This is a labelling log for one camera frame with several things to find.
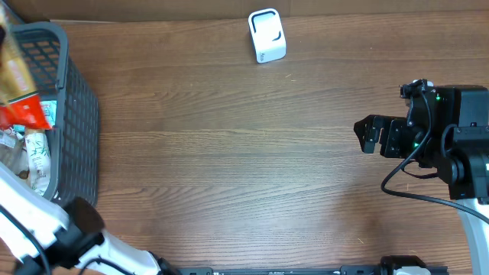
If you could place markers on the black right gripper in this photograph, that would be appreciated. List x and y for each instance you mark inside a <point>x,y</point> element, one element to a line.
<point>392,128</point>

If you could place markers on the white bamboo print tube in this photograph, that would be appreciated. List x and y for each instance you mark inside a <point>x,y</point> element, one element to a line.
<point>39,161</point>

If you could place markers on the orange gold pasta package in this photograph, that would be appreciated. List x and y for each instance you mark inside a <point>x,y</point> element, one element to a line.
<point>20,102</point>

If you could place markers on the clear brown snack pouch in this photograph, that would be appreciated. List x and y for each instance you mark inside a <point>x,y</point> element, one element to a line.
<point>14,154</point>

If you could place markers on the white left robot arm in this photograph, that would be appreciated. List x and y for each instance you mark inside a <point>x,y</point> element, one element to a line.
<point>43,236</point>

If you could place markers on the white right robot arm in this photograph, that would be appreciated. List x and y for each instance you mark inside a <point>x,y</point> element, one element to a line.
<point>445,128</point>

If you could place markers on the white barcode scanner stand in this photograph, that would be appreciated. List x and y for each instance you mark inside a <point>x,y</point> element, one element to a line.
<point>267,35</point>

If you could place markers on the grey plastic mesh basket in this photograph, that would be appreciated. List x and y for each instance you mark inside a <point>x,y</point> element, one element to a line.
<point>74,139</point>

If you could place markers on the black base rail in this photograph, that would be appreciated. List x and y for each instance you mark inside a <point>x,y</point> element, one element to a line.
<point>388,265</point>

